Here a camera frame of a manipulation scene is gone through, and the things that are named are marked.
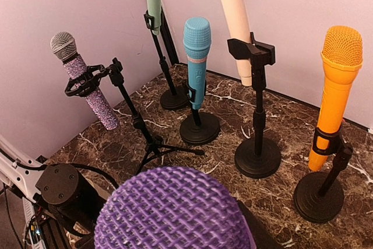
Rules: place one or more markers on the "beige pink microphone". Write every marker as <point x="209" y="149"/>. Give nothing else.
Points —
<point x="237" y="20"/>

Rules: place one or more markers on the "glitter purple silver microphone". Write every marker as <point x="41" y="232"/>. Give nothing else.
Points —
<point x="63" y="46"/>

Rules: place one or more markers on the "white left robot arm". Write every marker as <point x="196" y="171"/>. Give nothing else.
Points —
<point x="60" y="189"/>

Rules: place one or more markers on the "black stand of blue microphone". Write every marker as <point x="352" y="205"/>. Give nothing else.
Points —
<point x="198" y="128"/>

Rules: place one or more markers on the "orange microphone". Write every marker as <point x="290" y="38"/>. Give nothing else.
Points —
<point x="342" y="57"/>

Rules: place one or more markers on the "black tripod microphone stand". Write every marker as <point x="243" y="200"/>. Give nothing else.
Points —
<point x="131" y="109"/>

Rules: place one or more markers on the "left black frame post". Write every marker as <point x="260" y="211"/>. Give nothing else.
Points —
<point x="168" y="40"/>

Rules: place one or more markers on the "black stand of green microphone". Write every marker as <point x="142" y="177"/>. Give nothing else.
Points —
<point x="175" y="97"/>

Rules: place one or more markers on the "blue microphone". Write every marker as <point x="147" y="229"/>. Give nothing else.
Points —
<point x="197" y="41"/>

